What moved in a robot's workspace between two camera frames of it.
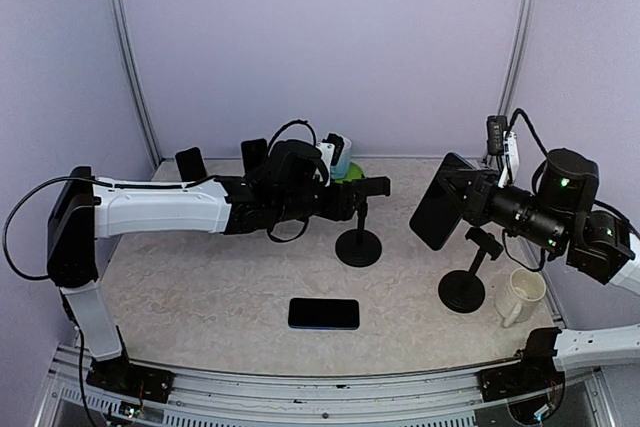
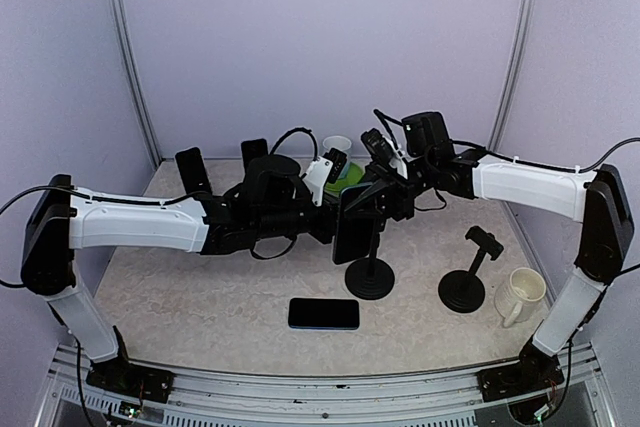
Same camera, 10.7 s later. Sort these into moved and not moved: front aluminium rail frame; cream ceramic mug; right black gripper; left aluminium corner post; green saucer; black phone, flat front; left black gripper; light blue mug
Moved: left black gripper; light blue mug; right black gripper
Not moved: left aluminium corner post; green saucer; black phone, flat front; cream ceramic mug; front aluminium rail frame
